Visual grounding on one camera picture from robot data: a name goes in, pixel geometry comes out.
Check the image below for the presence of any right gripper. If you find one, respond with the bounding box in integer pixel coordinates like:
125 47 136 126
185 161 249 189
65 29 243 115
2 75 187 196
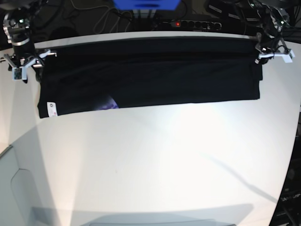
0 44 57 84

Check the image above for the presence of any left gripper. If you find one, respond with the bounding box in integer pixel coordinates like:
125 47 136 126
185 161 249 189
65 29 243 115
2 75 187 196
255 35 291 65

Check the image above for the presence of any black T-shirt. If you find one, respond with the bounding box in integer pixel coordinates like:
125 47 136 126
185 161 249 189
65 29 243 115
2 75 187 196
37 37 262 118

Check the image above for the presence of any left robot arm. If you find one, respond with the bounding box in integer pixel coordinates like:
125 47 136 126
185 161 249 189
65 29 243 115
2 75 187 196
232 0 300 65

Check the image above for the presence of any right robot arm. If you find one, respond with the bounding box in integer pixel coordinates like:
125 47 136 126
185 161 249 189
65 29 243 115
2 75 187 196
0 0 57 83

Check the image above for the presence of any black power strip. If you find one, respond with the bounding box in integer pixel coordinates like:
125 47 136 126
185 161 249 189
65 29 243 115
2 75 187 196
158 20 222 32

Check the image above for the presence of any blue box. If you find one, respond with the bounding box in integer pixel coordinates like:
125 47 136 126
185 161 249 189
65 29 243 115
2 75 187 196
113 0 181 10

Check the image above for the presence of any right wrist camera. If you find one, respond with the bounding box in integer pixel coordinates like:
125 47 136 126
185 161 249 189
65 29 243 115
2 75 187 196
12 67 26 81

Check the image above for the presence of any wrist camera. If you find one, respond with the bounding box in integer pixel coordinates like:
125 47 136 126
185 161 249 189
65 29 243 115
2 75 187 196
282 49 295 63
12 67 26 81

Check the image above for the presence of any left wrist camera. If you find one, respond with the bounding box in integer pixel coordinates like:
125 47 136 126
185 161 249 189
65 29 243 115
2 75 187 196
282 49 295 63

